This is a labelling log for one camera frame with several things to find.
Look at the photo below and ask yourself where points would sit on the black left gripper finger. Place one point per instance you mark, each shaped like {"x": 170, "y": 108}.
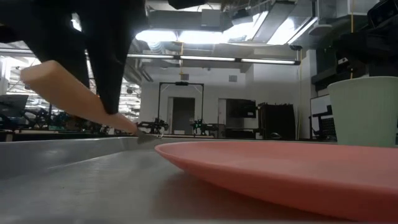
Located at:
{"x": 65, "y": 43}
{"x": 112, "y": 62}

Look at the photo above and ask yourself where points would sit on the pink round plate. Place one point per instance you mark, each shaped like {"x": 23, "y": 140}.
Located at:
{"x": 280, "y": 174}

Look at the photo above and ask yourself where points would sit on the pale green ribbed cup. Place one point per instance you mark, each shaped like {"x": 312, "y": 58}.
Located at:
{"x": 363, "y": 115}

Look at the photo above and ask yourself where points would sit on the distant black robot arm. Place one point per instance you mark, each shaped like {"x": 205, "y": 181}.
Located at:
{"x": 202, "y": 126}
{"x": 154, "y": 125}

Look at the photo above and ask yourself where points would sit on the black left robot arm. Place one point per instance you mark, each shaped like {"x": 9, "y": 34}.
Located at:
{"x": 186, "y": 3}

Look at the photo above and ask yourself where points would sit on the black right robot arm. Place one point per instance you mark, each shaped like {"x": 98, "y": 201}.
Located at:
{"x": 373, "y": 49}

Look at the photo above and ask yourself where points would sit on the grey plastic tray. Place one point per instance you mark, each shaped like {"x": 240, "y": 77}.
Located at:
{"x": 77, "y": 193}

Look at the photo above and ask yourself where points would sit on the dark desk monitor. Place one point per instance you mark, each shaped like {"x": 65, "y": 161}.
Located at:
{"x": 12, "y": 105}

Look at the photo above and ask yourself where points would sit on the dark grey door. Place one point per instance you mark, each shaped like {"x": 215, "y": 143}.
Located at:
{"x": 183, "y": 115}

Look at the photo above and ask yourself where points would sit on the long ceiling light bar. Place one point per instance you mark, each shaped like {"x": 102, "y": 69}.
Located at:
{"x": 208, "y": 58}

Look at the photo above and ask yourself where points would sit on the black cabinet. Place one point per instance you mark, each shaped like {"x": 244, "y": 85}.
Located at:
{"x": 276, "y": 119}

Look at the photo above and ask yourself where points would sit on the black gantry frame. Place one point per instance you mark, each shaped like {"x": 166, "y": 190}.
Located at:
{"x": 159, "y": 105}

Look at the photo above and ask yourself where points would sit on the black wall screen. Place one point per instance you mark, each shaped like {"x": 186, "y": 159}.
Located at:
{"x": 241, "y": 109}

